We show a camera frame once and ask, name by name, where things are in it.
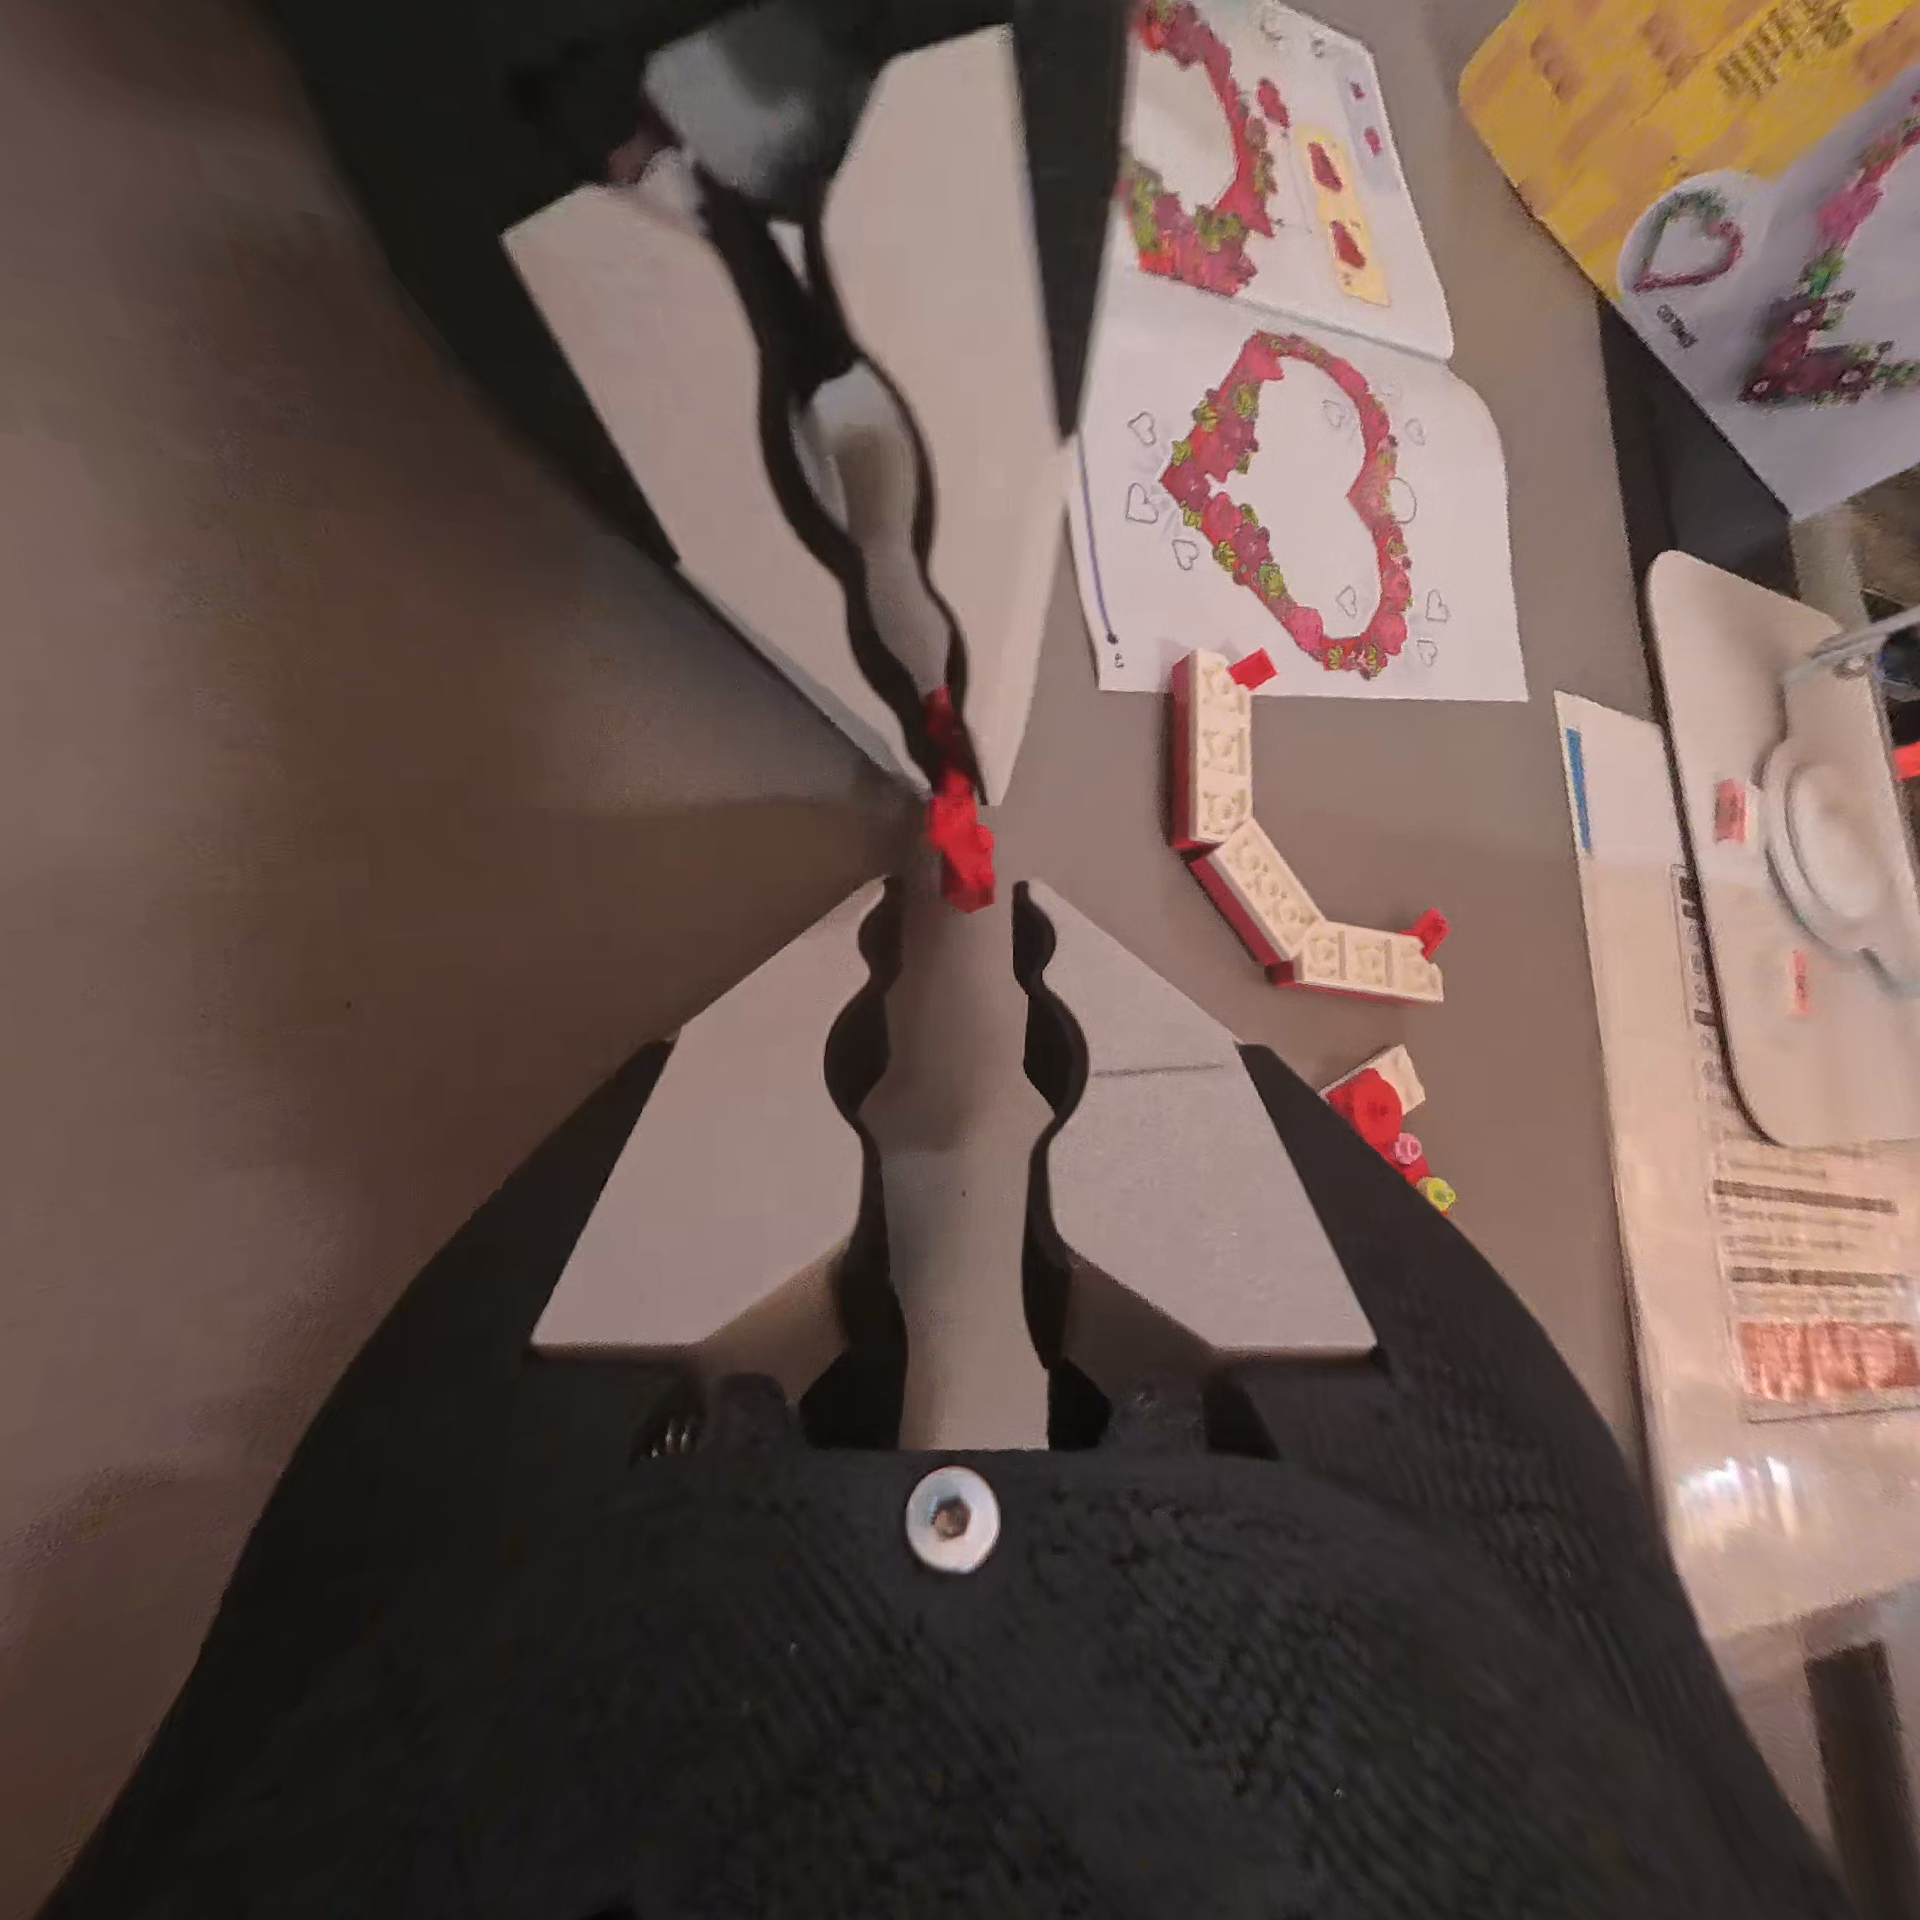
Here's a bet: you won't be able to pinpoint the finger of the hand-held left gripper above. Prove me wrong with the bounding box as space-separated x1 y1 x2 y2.
503 151 970 800
816 22 1080 811

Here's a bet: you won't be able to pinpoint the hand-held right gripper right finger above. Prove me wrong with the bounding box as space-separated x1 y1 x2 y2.
1008 877 1382 1393

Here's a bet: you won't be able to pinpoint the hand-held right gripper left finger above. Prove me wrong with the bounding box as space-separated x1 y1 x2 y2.
533 877 915 1373

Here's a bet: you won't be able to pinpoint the red white flowered lego assembly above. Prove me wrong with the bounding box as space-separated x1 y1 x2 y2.
1324 1043 1460 1215

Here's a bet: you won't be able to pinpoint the small red lego piece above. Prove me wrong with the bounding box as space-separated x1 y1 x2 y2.
918 687 1002 911

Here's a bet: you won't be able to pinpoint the curved white red lego assembly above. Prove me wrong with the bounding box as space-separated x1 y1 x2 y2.
1167 646 1453 1003

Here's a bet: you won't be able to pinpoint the lego instruction booklet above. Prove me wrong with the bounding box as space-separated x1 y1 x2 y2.
1067 0 1532 706

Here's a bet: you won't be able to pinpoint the yellow lego set box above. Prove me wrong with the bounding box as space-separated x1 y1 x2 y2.
1458 0 1920 519

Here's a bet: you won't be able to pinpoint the laminated instruction sheet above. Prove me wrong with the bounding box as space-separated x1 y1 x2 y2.
1552 689 1920 1642

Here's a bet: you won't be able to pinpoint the white rounded board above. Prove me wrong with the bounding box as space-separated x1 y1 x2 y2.
1642 551 1920 1149

